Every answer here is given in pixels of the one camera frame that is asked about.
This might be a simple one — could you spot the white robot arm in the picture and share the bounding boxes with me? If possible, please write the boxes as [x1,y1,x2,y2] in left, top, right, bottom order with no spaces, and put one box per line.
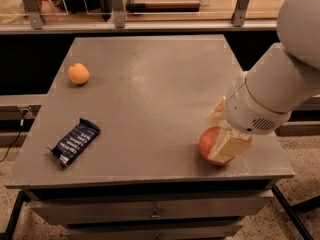
[205,0,320,165]

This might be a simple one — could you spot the red apple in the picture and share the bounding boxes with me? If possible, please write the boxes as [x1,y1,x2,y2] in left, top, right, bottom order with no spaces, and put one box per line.
[198,126,232,166]

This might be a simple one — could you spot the metal railing with posts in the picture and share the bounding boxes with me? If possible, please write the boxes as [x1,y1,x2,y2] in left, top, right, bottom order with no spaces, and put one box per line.
[0,0,285,34]

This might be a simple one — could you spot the lower drawer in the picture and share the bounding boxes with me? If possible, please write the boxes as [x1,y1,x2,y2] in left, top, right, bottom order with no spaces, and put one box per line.
[65,221,243,240]

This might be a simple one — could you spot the orange fruit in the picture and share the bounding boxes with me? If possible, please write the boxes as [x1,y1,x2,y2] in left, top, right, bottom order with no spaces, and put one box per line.
[68,63,90,85]

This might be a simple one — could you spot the black cable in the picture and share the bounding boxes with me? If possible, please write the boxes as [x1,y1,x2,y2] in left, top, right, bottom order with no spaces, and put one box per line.
[0,107,32,163]

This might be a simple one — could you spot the grey drawer cabinet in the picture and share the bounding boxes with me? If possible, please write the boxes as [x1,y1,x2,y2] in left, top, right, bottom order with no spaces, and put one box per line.
[7,35,293,230]

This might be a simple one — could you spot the black metal frame leg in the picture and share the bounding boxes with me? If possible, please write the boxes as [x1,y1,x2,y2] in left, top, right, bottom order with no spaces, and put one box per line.
[272,185,320,240]

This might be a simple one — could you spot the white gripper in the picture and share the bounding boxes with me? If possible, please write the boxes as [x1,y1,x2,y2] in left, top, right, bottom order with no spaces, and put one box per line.
[207,72,291,164]

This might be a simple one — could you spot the upper drawer with knob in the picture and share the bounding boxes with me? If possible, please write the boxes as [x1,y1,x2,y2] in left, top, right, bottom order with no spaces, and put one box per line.
[30,190,273,225]

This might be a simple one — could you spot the blue rxbar wrapper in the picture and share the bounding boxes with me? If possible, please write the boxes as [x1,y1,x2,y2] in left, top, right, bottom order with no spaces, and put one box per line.
[51,118,100,168]

